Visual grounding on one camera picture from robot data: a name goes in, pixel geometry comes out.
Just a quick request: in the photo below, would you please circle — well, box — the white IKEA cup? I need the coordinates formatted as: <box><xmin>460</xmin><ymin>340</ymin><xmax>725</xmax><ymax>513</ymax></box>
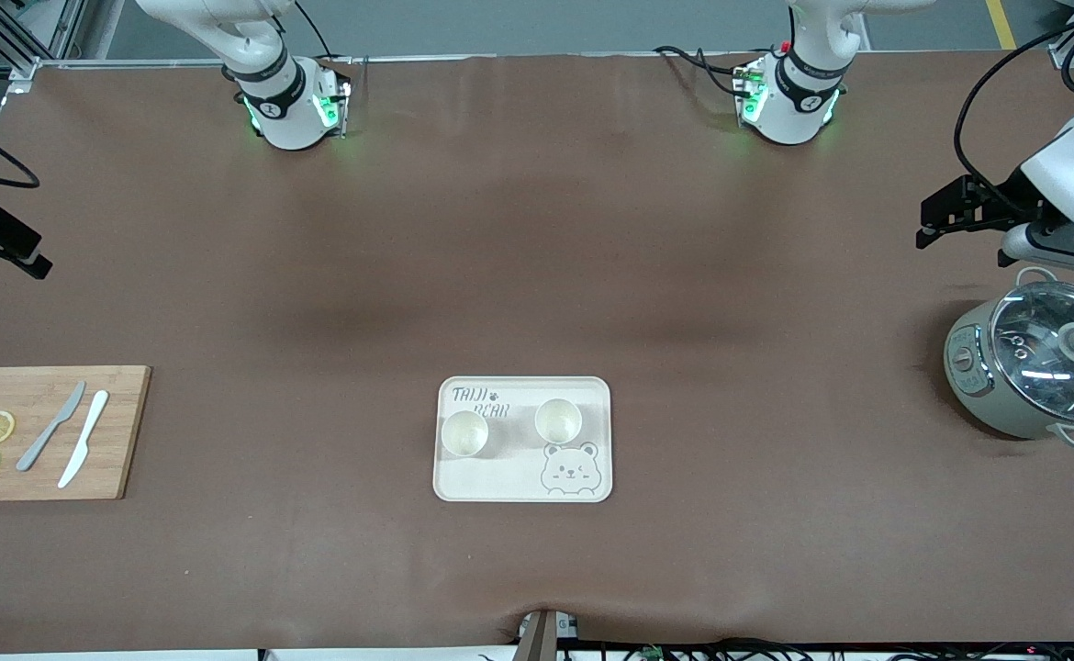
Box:
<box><xmin>441</xmin><ymin>409</ymin><xmax>490</xmax><ymax>458</ymax></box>
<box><xmin>534</xmin><ymin>397</ymin><xmax>584</xmax><ymax>445</ymax></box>

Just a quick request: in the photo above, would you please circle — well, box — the glass pot lid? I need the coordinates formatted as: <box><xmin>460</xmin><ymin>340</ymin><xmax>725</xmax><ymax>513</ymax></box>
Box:
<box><xmin>991</xmin><ymin>280</ymin><xmax>1074</xmax><ymax>428</ymax></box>

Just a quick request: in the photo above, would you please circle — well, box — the grey electric cooking pot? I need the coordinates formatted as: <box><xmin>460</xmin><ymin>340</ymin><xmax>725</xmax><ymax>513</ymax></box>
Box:
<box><xmin>944</xmin><ymin>266</ymin><xmax>1074</xmax><ymax>451</ymax></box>

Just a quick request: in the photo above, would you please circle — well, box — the grey plastic knife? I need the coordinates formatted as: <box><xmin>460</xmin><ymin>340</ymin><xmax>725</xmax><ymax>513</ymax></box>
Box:
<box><xmin>16</xmin><ymin>381</ymin><xmax>87</xmax><ymax>473</ymax></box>

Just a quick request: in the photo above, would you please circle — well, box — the white plastic knife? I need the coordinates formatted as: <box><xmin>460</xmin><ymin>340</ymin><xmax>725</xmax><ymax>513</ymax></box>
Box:
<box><xmin>57</xmin><ymin>390</ymin><xmax>110</xmax><ymax>489</ymax></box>

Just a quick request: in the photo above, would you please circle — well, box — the bamboo cutting board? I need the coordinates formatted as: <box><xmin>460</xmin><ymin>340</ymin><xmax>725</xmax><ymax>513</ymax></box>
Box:
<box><xmin>0</xmin><ymin>365</ymin><xmax>152</xmax><ymax>502</ymax></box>

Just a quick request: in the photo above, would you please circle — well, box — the cream bear print tray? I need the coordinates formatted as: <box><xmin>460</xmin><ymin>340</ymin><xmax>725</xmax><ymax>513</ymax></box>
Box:
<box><xmin>433</xmin><ymin>375</ymin><xmax>613</xmax><ymax>504</ymax></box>

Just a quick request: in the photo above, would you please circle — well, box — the brown table cover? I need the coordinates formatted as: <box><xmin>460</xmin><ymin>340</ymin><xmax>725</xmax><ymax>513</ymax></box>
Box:
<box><xmin>0</xmin><ymin>50</ymin><xmax>1074</xmax><ymax>651</ymax></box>

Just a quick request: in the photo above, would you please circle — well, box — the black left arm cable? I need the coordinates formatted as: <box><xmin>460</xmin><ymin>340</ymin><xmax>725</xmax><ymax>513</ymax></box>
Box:
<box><xmin>954</xmin><ymin>7</ymin><xmax>1074</xmax><ymax>219</ymax></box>

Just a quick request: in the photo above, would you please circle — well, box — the black base cable bundle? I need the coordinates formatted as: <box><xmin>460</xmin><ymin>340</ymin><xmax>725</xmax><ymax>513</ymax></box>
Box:
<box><xmin>653</xmin><ymin>44</ymin><xmax>763</xmax><ymax>98</ymax></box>

